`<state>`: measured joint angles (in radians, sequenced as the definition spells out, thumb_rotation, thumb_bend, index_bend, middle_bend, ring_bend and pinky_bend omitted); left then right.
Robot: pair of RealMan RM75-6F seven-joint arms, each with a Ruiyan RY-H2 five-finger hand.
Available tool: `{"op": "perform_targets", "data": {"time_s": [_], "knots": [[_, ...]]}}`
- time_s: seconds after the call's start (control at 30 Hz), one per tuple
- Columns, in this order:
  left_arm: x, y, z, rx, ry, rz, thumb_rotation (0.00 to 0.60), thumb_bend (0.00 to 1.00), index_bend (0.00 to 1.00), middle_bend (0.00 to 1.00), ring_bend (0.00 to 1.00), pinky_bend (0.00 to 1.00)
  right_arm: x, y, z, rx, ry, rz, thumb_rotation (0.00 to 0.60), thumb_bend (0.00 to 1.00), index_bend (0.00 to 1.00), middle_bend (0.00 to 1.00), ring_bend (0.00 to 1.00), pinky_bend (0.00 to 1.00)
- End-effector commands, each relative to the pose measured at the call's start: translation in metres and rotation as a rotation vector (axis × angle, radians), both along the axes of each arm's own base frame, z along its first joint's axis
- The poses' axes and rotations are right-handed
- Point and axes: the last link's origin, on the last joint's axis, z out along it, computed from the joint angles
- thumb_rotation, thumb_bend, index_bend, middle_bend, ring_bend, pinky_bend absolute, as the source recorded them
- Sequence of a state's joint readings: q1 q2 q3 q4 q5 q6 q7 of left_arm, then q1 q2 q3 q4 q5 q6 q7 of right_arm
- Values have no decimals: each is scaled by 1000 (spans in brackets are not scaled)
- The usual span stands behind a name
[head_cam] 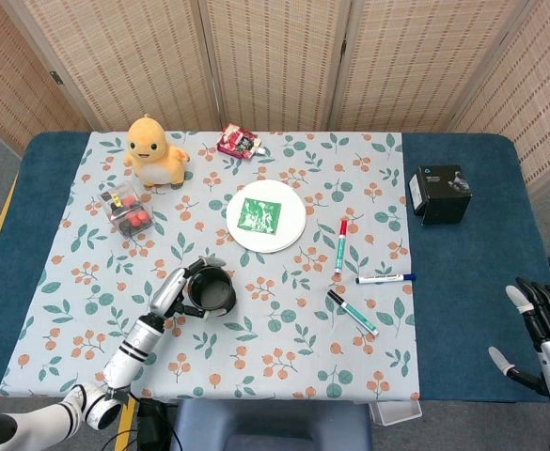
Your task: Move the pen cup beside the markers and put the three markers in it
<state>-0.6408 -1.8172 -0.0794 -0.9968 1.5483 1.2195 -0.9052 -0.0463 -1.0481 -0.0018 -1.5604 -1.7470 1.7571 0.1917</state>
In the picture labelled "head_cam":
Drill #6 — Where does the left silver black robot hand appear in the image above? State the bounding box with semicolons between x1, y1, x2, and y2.
148;256;228;323

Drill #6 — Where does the black cup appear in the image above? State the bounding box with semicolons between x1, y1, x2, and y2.
187;266;236;315

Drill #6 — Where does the red capped green marker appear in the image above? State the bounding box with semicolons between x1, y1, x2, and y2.
334;218;350;276

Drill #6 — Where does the black capped green marker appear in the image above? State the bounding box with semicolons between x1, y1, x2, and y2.
326;288;380;337

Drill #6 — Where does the blue capped whiteboard marker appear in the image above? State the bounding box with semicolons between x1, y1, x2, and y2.
354;272;417;286

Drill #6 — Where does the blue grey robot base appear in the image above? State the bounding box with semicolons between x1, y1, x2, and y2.
175;398;373;451

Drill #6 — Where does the floral fruit print tablecloth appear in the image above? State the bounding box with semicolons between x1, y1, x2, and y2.
0;131;421;402

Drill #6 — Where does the clear box with red caps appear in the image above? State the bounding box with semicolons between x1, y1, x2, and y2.
98;181;156;239

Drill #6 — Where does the green foil sachet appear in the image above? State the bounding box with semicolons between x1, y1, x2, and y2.
237;196;283;235

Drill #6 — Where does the yellow plush dinosaur toy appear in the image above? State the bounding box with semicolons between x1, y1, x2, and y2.
123;114;191;188

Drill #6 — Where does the white paper plate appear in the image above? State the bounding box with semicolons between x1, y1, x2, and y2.
226;179;307;255

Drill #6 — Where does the red snack packet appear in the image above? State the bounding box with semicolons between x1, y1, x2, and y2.
216;122;265;160

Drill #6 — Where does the white plastic tray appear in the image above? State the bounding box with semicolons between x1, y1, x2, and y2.
368;401;424;428

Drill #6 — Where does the black cardboard box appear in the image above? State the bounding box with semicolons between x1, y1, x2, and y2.
408;163;473;226

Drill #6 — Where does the woven bamboo screen panel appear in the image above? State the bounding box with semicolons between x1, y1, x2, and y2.
197;0;354;132
448;0;550;198
0;0;86;156
0;0;222;132
328;0;546;135

